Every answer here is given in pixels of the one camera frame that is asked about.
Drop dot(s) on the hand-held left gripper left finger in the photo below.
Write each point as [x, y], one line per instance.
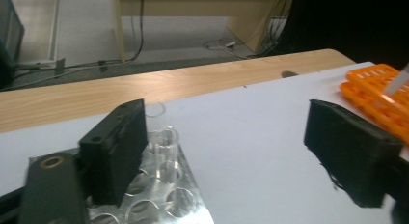
[112, 153]

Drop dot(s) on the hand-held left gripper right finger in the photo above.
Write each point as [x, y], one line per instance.
[350, 153]

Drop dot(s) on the orange test tube rack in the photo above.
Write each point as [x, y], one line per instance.
[369, 79]

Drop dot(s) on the metal test tube rack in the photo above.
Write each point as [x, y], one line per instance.
[201, 215]

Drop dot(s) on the white board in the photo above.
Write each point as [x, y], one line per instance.
[257, 137]

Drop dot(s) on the dark grey cabinet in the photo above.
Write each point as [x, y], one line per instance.
[9, 34]

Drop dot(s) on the light wooden shelf unit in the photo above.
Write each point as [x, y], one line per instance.
[193, 8]

